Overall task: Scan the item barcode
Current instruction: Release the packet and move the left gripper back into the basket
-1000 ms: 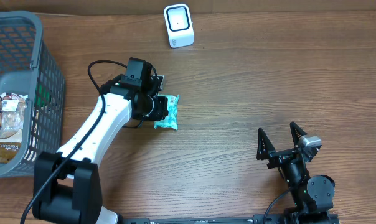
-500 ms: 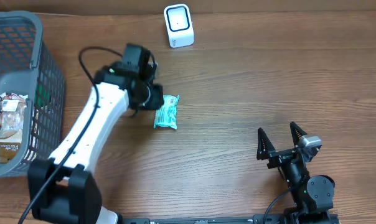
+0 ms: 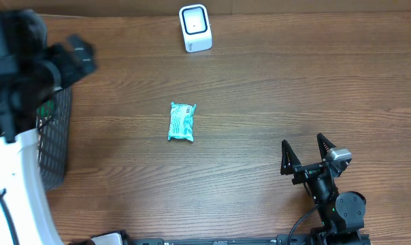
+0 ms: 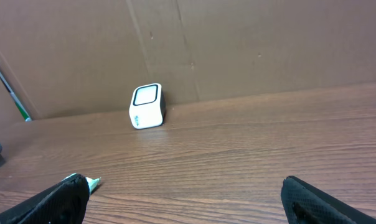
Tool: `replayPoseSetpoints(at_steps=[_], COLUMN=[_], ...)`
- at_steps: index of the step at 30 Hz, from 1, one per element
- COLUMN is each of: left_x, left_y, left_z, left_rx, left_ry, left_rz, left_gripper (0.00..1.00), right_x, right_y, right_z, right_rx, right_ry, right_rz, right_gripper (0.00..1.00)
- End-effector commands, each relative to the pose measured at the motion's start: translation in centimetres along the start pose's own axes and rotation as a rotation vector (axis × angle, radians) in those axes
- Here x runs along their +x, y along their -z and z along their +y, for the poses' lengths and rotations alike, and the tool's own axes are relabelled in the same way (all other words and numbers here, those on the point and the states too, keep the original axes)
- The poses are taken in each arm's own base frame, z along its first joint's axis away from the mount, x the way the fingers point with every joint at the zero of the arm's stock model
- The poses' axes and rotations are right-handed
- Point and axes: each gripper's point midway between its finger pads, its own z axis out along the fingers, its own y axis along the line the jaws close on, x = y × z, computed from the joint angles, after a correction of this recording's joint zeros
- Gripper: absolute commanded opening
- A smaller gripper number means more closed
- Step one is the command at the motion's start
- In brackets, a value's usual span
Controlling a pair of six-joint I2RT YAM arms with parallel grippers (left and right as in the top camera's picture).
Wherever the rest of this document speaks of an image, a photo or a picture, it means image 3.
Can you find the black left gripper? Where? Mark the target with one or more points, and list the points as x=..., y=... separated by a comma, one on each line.
x=64, y=58

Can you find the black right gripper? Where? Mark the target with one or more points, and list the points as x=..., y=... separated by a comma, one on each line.
x=305, y=172

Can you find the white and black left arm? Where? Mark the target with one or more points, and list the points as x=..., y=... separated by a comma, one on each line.
x=31, y=73

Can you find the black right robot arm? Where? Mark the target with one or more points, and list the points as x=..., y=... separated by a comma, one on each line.
x=341, y=214

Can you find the white barcode scanner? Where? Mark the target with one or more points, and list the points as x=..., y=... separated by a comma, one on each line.
x=195, y=25

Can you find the dark grey plastic basket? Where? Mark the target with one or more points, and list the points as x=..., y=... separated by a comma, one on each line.
x=52, y=120

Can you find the teal wipes packet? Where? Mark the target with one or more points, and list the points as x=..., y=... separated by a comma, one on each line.
x=181, y=121

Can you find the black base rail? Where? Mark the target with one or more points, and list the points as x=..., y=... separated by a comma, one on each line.
x=249, y=241

